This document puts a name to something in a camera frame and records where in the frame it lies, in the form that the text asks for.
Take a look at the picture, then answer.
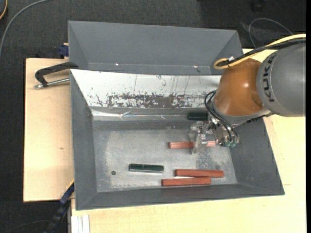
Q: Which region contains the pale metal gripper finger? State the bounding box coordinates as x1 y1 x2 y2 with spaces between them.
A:
187 121 208 142
191 133 209 155

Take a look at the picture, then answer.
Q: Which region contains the dark green flat block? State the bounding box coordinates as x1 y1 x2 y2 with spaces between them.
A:
128 163 165 174
187 112 209 121

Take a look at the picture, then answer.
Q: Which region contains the red-brown flat block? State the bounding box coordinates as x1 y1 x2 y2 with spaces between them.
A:
168 140 217 150
174 169 225 179
160 177 212 187

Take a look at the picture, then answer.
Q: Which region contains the grey metal bin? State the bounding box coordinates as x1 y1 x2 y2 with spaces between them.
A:
67 20 285 211

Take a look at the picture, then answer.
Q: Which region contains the pale wood flat board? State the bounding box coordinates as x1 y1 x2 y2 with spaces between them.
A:
23 58 75 203

